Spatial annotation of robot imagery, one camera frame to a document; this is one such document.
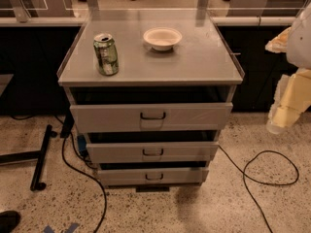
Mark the white paper bowl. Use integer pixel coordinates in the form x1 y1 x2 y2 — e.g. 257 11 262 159
143 27 182 51

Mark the blue power box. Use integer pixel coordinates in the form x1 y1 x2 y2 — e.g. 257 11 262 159
77 135 87 157

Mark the black shoe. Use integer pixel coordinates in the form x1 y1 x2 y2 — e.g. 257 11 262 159
0 211 20 233

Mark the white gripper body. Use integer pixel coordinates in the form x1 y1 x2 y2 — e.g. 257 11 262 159
268 67 311 121

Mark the black metal stand base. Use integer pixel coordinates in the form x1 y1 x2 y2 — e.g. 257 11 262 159
0 124 57 191

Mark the green soda can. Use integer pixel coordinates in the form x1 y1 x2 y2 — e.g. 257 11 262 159
93 33 119 76

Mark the black cable floor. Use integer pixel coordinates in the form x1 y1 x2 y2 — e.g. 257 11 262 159
53 115 108 233
219 145 300 233

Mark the grey bottom drawer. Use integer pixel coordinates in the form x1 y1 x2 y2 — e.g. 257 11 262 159
98 167 208 186

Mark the black cable left floor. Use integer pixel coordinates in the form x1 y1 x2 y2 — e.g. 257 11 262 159
53 115 108 233

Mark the grey middle drawer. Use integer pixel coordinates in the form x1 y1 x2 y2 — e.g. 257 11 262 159
86 142 218 163

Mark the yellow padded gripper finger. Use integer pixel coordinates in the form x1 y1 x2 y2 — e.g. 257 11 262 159
266 105 300 135

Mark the black cable right floor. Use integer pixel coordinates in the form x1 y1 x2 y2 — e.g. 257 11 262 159
219 145 300 233

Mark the grey top drawer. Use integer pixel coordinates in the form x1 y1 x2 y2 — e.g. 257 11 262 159
70 103 232 133

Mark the grey drawer cabinet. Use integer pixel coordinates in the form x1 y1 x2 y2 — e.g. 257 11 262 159
59 9 244 189

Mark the grey drawer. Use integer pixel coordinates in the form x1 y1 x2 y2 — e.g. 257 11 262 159
98 167 208 186
86 142 218 163
70 103 232 133

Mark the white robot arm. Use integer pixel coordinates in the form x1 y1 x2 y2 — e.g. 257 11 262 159
265 4 311 134

